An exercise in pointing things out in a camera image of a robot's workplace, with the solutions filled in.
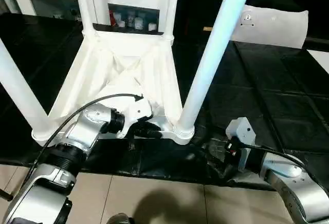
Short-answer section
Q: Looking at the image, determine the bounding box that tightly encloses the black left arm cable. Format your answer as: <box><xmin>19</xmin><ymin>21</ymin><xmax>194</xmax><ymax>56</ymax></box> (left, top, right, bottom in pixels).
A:
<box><xmin>20</xmin><ymin>94</ymin><xmax>145</xmax><ymax>184</ymax></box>

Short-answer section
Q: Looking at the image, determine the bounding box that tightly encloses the flat white board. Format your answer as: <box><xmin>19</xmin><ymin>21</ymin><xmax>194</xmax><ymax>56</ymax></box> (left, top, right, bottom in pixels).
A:
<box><xmin>307</xmin><ymin>49</ymin><xmax>329</xmax><ymax>73</ymax></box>

